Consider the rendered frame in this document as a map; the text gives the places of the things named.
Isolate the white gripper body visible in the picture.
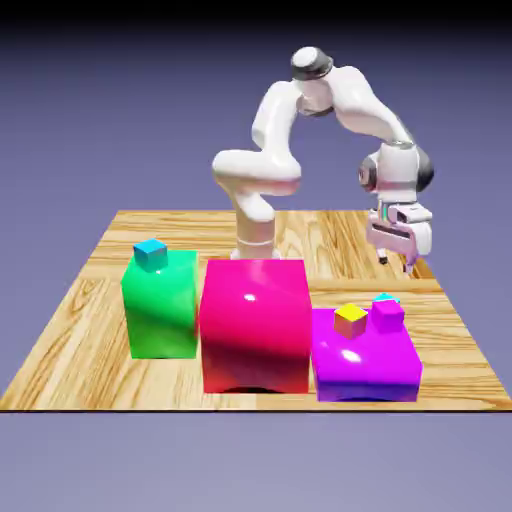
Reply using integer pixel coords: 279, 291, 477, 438
366, 209, 434, 258

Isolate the small magenta cube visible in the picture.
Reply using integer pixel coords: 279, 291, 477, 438
370, 299, 406, 334

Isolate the small yellow cube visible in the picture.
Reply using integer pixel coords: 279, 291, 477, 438
333, 302, 369, 341

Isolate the small blue cube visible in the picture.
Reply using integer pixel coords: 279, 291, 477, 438
132, 238, 169, 274

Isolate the large magenta box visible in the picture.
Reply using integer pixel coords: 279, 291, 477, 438
310, 307, 424, 403

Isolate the large pink box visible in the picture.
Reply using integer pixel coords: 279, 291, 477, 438
198, 258, 314, 395

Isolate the large green box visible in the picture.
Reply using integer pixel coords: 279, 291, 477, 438
120, 250, 200, 360

